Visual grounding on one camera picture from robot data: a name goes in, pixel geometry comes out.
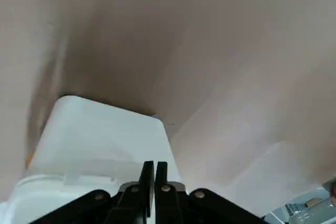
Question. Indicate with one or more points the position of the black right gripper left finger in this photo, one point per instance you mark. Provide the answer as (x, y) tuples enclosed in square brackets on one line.
[(126, 205)]

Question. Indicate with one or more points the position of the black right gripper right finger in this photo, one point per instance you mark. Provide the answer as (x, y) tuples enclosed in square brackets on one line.
[(178, 208)]

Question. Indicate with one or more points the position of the clear plastic box lid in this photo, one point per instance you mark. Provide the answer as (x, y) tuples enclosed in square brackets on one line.
[(105, 134)]

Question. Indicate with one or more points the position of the white preservation box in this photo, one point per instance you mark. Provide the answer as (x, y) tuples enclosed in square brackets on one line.
[(39, 200)]

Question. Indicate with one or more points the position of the grey electronic device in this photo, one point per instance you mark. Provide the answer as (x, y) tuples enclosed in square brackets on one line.
[(296, 211)]

